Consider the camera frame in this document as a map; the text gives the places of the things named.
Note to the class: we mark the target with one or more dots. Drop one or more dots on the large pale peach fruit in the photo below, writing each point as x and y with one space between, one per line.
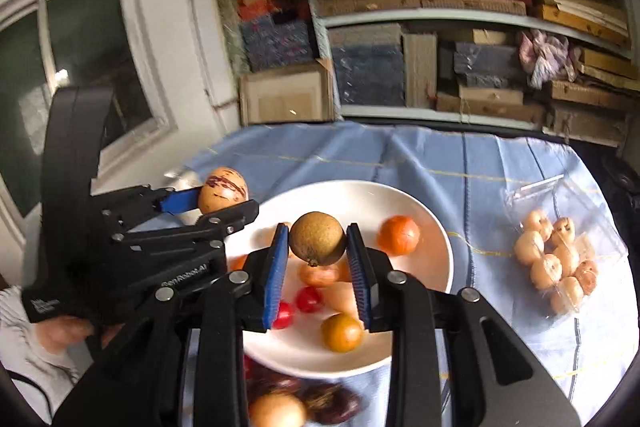
342 299

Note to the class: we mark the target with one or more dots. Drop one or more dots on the white metal shelf rack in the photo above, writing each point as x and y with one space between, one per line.
400 110

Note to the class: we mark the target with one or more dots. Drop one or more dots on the tan purple-striped pepino melon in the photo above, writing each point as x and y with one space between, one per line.
225 187

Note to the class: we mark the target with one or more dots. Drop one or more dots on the white framed window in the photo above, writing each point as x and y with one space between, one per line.
90 57

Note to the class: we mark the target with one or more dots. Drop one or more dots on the pale orange round fruit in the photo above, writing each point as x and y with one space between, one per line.
277 411

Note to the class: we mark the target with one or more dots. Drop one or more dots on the pinkish orange fruit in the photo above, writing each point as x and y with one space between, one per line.
317 275

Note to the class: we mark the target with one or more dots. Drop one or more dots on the small yellow-orange citrus fruit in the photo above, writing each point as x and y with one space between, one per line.
238 262
341 332

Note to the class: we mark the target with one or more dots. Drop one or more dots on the upright corrugated cardboard box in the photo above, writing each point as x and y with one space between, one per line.
420 69

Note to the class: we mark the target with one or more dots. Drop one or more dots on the red cherry tomato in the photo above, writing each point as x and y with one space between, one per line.
284 316
247 367
307 299

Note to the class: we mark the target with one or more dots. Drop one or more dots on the large orange mandarin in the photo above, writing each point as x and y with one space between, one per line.
398 234

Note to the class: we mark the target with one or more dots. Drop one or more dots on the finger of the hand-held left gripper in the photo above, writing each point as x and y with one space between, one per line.
180 201
235 217

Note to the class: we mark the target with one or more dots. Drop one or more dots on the orange flecked box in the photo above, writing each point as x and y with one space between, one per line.
260 3

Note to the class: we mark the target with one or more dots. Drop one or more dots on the person's left hand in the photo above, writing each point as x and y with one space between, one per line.
60 334

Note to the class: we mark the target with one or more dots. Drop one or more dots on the dark purple water chestnut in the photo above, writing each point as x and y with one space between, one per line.
272 384
332 402

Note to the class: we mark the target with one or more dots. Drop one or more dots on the pile of tan round fruits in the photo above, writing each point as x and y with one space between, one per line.
545 271

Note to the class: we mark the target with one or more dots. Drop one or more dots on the tall stack of dark blue boxes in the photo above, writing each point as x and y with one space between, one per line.
367 74

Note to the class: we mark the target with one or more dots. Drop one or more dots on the short stack of dark blue boxes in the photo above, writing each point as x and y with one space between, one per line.
485 62

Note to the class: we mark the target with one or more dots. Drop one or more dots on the green marbled panel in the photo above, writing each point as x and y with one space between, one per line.
231 32

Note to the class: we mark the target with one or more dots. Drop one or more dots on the white door panel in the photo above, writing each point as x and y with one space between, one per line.
205 57

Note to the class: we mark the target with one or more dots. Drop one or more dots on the white round plate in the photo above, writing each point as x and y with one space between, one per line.
370 199

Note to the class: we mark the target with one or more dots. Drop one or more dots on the pink plastic bag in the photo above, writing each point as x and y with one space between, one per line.
547 57

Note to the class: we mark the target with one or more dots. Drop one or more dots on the brown round fruit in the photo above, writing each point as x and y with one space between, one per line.
317 237

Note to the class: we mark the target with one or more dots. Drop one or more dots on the person's left forearm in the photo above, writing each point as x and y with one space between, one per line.
25 357

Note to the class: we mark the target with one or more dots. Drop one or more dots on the cardboard box frame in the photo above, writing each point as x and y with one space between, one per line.
287 94

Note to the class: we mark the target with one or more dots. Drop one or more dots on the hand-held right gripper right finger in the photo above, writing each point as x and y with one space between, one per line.
360 277

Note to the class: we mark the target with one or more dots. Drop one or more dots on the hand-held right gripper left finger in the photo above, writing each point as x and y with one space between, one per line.
275 277

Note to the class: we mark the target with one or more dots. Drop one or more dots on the dark chair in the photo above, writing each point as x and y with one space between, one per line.
620 177

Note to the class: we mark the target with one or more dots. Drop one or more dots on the stack of blue red-flecked boxes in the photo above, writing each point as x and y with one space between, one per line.
275 42

